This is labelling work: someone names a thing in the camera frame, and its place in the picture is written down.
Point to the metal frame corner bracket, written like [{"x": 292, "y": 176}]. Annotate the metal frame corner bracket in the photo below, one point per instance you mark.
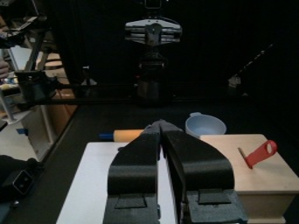
[{"x": 233, "y": 82}]

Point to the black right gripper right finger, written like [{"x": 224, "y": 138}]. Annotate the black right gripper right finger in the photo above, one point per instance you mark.
[{"x": 197, "y": 166}]

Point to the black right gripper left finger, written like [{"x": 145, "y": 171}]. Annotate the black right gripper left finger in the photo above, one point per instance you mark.
[{"x": 132, "y": 163}]

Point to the white shelf furniture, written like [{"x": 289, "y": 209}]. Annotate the white shelf furniture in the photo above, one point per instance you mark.
[{"x": 26, "y": 128}]

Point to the black device with square lens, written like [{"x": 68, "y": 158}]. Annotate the black device with square lens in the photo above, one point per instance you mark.
[{"x": 17, "y": 180}]

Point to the light blue cup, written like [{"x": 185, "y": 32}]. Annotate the light blue cup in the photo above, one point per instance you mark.
[{"x": 205, "y": 125}]

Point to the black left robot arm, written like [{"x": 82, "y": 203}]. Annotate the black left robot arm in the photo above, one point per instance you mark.
[{"x": 151, "y": 70}]

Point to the wooden knife block box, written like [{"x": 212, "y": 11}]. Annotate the wooden knife block box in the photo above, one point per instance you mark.
[{"x": 268, "y": 180}]

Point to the white cutting board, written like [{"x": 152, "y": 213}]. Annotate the white cutting board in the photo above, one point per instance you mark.
[{"x": 89, "y": 180}]

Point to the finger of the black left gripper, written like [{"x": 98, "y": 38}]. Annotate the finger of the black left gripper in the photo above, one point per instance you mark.
[
  {"x": 149, "y": 33},
  {"x": 157, "y": 33}
]

